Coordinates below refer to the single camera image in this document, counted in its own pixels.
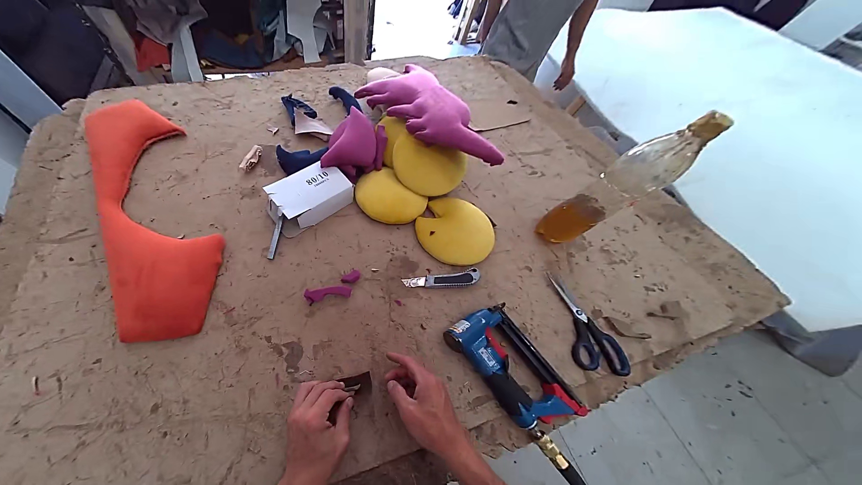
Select person's left hand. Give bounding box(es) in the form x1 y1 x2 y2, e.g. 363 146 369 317
279 379 355 485

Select pale beige scrap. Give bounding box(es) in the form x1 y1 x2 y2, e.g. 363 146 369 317
294 109 334 140

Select large white covered table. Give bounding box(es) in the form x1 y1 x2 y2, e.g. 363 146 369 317
534 7 862 334

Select white cardboard box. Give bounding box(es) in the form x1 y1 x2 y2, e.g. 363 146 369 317
263 162 355 239

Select navy blue curved piece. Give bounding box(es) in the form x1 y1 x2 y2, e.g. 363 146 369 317
328 85 364 116

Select yellow notched round cushion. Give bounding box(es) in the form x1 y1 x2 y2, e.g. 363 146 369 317
415 197 497 267

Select orange curved cushion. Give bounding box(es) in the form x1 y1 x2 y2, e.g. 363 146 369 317
84 99 226 344

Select black hose with brass coupling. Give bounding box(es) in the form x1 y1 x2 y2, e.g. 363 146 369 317
531 427 588 485

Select magenta curved strip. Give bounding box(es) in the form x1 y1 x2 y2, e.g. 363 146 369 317
303 286 353 307

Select pile of mixed fabric scraps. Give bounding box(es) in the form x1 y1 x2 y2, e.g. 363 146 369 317
79 0 347 86

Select blue black pneumatic stapler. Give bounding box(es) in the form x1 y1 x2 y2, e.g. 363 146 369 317
443 302 591 431

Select pink long-tailed padded piece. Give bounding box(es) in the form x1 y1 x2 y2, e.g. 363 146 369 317
354 64 505 167

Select flat brown cardboard piece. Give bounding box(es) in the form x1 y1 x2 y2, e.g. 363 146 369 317
467 101 532 133

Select person's right hand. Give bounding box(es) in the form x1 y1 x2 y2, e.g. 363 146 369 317
384 352 469 458

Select person's right forearm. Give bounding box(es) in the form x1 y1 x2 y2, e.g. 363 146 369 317
444 433 507 485

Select navy blue pointed piece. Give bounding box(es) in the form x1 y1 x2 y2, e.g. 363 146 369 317
275 145 330 176

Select brown cardboard covering sheet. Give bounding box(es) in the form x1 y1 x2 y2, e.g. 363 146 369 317
0 55 792 485

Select pink pointed padded piece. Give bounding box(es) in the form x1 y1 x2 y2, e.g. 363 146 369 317
320 107 389 183

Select black handled scissors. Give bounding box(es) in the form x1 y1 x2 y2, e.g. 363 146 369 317
546 271 632 377

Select navy blue folded piece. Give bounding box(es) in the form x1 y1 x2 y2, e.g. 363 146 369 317
281 93 318 128

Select grey black utility knife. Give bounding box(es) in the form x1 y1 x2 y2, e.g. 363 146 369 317
402 267 482 290

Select wooden door post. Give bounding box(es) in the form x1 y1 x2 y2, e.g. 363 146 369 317
342 0 377 66

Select plastic bottle with amber liquid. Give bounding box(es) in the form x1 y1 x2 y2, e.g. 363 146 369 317
535 110 735 245

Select dark brown scrap piece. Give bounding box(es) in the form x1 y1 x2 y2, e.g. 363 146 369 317
328 370 373 426

